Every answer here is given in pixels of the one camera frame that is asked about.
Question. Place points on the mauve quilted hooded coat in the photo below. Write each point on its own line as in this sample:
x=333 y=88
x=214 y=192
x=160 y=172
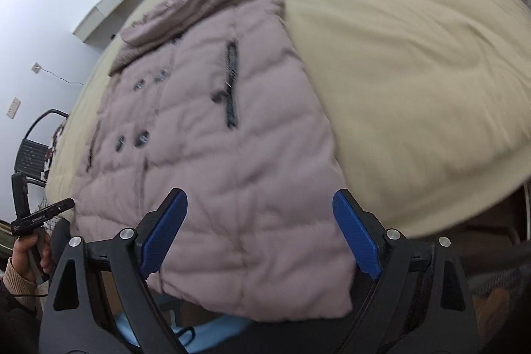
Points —
x=199 y=155

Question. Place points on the black metal chair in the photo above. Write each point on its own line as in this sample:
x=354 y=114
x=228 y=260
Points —
x=31 y=155

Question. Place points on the white wall outlet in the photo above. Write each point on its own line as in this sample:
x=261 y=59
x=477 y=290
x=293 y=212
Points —
x=36 y=68

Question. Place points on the person's left hand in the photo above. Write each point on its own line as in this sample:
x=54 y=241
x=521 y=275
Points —
x=20 y=258

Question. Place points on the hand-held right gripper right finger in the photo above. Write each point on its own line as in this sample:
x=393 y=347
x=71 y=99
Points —
x=356 y=233

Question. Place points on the white wall switch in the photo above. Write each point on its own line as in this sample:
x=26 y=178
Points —
x=13 y=107

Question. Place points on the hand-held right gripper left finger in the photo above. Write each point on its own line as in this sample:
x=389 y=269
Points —
x=164 y=229

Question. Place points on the bed with beige sheet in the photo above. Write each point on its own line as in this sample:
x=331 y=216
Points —
x=415 y=88

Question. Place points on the brown white checkered cushion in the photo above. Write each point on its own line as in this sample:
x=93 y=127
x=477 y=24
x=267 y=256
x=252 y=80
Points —
x=56 y=146

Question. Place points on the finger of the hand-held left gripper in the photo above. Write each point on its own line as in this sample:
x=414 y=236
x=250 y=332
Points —
x=19 y=196

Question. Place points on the white wall-mounted desk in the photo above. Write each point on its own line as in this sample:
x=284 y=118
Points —
x=112 y=1

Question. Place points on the person's left forearm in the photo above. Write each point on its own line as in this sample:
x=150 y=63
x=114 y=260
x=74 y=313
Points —
x=16 y=283

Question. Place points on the blue plastic item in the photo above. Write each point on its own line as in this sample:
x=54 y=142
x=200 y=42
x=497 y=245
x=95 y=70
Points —
x=224 y=331

